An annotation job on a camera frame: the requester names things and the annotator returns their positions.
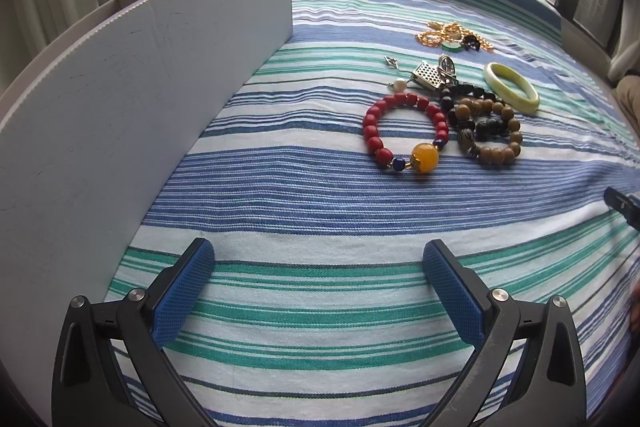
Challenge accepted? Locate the brown wooden bead bracelet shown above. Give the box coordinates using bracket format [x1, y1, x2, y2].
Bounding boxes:
[452, 97, 524, 168]

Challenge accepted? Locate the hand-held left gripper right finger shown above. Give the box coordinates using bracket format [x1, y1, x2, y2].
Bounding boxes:
[422, 239, 588, 427]

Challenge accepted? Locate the oval metal pendant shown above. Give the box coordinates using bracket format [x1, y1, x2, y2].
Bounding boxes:
[438, 54, 460, 86]

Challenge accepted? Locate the white cardboard box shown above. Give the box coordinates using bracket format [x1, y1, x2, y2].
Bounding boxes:
[0, 0, 293, 413]

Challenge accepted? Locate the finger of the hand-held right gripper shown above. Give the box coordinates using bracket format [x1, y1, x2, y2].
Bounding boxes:
[604, 187, 640, 231]

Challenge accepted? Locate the red bead bracelet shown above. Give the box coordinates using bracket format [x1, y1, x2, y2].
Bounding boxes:
[362, 92, 451, 174]

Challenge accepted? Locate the silver perforated charm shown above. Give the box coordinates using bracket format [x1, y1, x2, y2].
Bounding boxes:
[411, 60, 448, 94]

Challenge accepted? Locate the striped bed sheet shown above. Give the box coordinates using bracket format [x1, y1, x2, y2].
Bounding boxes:
[102, 0, 640, 427]

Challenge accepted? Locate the gold chain with green pendant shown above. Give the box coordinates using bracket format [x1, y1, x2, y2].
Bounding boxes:
[415, 21, 496, 54]

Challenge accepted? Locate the dark bead bracelet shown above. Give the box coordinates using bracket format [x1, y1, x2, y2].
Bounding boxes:
[439, 83, 516, 158]

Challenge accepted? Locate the pale green jade bangle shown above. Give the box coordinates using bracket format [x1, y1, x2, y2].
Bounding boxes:
[482, 62, 541, 113]

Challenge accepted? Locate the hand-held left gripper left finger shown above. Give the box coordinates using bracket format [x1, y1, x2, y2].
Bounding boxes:
[51, 237, 221, 427]

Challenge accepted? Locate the white curtain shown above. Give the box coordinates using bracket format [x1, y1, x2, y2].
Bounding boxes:
[607, 18, 640, 82]

